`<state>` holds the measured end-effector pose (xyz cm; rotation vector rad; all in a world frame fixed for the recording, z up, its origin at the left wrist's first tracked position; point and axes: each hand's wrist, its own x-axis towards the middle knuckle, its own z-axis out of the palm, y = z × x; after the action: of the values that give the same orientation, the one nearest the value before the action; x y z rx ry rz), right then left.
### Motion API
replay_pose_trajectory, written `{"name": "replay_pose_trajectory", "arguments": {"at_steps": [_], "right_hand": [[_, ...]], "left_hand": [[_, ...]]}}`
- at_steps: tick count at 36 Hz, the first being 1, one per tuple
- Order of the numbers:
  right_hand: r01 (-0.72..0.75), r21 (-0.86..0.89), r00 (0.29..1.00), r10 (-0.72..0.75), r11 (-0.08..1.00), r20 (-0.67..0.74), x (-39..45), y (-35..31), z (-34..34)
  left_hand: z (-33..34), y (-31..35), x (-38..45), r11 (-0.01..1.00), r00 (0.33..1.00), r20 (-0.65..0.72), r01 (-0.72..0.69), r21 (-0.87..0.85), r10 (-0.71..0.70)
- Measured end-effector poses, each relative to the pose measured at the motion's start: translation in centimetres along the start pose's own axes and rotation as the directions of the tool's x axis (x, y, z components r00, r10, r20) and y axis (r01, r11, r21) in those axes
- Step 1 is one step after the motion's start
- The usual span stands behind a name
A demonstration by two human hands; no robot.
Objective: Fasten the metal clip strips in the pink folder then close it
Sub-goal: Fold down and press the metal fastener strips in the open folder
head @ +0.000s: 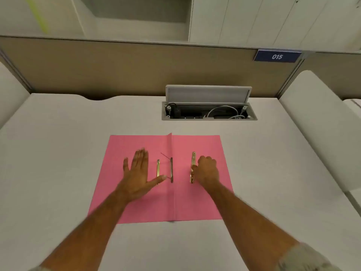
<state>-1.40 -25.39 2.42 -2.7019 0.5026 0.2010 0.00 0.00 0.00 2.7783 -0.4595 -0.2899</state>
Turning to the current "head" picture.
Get open white shelf compartment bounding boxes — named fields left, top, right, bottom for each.
left=69, top=0, right=193, bottom=43

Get person's left forearm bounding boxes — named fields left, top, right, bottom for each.
left=39, top=182, right=136, bottom=271

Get recessed desk cable tray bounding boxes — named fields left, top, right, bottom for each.
left=162, top=101, right=258, bottom=121

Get person's right hand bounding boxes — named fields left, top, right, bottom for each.
left=191, top=156, right=221, bottom=190

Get white cable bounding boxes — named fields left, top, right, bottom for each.
left=204, top=105, right=251, bottom=120

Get pink paper file folder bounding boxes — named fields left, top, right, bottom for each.
left=87, top=133, right=234, bottom=224

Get gold metal fastener bar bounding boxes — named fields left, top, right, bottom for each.
left=189, top=151, right=197, bottom=184

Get person's left hand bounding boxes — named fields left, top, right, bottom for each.
left=123, top=149, right=167, bottom=201

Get grey cable box lid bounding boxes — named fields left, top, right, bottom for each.
left=165, top=85, right=253, bottom=105

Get beige desk partition panel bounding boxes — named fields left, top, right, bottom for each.
left=0, top=35, right=361, bottom=101

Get white rounded side divider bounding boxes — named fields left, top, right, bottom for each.
left=0, top=60, right=31, bottom=130
left=279, top=70, right=361, bottom=218

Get grey metal fastener prong strip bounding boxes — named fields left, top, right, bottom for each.
left=160, top=152, right=174, bottom=183

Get person's right forearm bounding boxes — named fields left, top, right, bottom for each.
left=201, top=180, right=301, bottom=271

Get blue number sign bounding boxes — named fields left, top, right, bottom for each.
left=253, top=49, right=303, bottom=63

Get white cabinet doors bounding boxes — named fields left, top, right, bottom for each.
left=188, top=0, right=361, bottom=53

